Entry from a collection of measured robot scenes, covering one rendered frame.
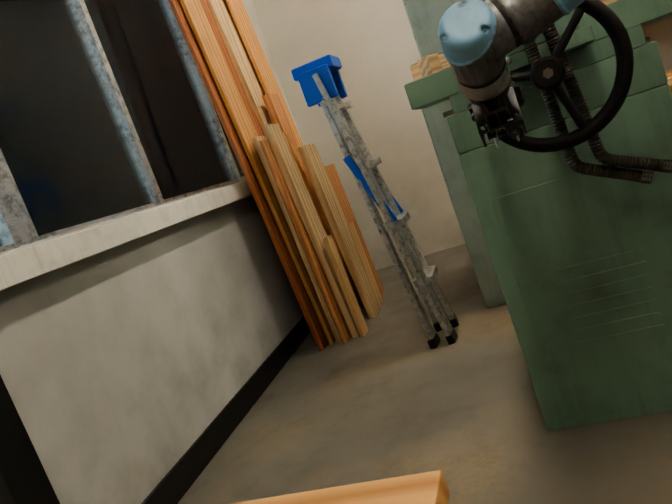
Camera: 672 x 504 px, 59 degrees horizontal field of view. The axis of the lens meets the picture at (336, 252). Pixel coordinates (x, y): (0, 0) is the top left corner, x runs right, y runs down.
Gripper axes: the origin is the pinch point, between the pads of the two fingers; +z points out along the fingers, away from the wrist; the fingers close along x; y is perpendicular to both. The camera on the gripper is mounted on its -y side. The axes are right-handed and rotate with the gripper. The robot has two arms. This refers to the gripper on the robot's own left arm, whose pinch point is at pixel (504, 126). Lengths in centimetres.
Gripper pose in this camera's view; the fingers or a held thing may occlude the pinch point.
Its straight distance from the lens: 115.8
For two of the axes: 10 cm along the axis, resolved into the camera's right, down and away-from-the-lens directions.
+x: 9.0, -2.7, -3.5
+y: 1.5, 9.3, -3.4
